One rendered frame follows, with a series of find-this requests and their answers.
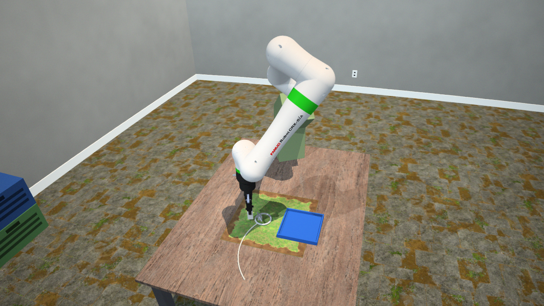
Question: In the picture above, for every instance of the blue tray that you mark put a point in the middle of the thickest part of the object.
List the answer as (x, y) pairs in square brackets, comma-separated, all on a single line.
[(301, 226)]

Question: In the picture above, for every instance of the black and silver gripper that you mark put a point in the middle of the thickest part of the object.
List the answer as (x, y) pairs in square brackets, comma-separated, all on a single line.
[(248, 188)]

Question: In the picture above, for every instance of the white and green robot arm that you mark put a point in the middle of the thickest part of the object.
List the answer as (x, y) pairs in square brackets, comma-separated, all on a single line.
[(306, 81)]

